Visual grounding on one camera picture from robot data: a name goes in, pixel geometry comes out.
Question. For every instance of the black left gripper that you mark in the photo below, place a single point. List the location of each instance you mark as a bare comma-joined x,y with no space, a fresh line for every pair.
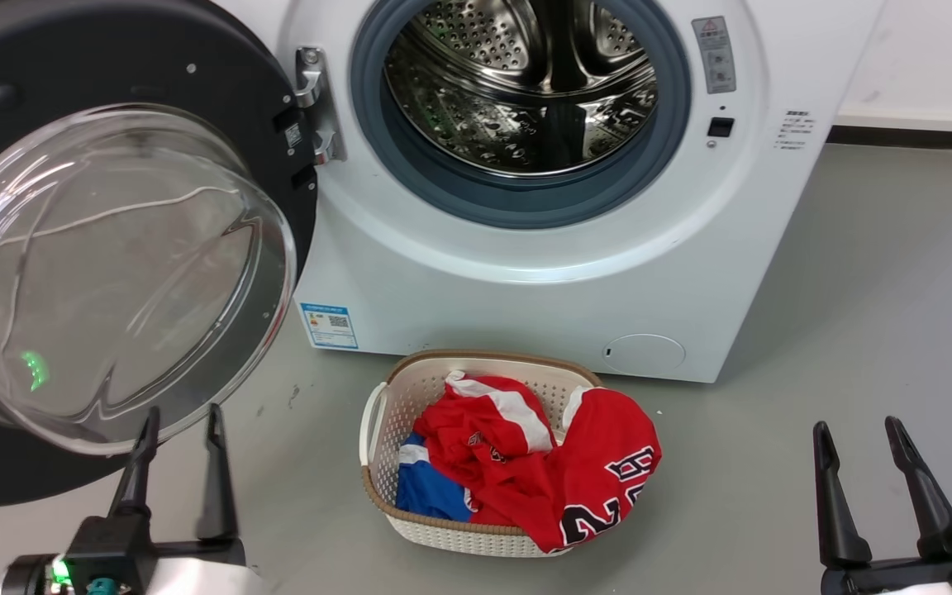
108,554

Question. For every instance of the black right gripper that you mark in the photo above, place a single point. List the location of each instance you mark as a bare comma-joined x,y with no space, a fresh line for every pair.
922,577

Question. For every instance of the black round glass washer door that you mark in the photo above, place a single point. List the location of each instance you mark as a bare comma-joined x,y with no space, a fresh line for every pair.
71,58

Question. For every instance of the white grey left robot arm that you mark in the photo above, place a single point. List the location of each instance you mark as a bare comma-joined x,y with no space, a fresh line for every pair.
203,580

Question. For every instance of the white washing machine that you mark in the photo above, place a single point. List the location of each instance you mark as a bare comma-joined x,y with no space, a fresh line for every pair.
542,289

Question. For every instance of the chrome door hinge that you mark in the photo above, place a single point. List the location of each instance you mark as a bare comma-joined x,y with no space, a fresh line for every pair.
311,91

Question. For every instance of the blue energy label sticker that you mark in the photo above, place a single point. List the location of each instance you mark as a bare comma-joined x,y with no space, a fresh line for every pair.
329,326

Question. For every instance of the cream perforated laundry basket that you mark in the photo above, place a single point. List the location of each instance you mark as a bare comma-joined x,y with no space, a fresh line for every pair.
410,405

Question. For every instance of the blue garment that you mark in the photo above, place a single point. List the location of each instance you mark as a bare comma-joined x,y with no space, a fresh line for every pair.
430,492

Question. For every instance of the round white filter cover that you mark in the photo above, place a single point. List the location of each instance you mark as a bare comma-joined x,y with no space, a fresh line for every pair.
644,354

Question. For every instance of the red jersey black numbers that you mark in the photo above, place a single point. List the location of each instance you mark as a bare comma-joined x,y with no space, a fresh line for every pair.
592,463

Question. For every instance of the red white-striped garment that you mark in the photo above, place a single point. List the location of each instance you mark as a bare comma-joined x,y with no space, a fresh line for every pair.
484,438

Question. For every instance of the grey warning sticker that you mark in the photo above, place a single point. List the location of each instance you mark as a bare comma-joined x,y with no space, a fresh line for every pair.
715,54

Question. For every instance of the perforated steel drum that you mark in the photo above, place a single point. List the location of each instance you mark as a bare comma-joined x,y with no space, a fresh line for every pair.
484,91

